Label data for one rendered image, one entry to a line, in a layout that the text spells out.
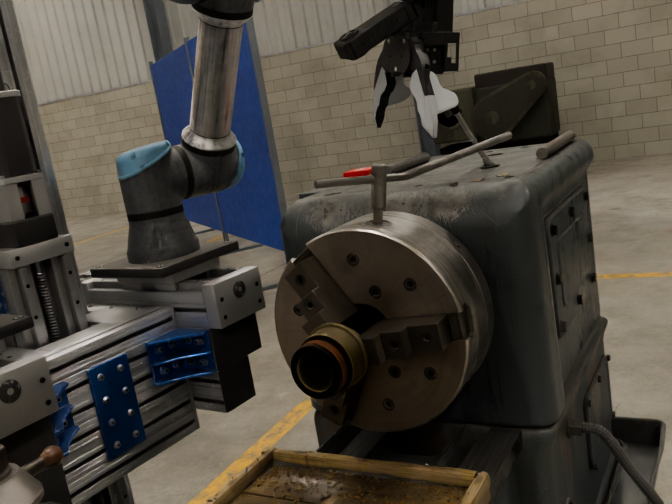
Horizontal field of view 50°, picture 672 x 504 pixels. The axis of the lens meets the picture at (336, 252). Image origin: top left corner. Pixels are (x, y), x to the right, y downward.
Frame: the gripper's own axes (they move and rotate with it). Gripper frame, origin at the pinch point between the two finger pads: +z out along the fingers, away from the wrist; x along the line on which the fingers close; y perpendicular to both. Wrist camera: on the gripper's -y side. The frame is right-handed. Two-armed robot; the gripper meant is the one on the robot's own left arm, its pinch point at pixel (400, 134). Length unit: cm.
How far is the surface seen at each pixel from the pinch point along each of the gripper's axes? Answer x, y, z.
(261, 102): 470, 156, 34
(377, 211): -0.6, -4.0, 10.7
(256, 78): 475, 154, 15
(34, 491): -28, -54, 24
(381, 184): -1.2, -3.7, 6.7
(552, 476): -14, 21, 54
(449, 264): -9.5, 2.5, 17.2
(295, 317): 6.9, -14.0, 27.7
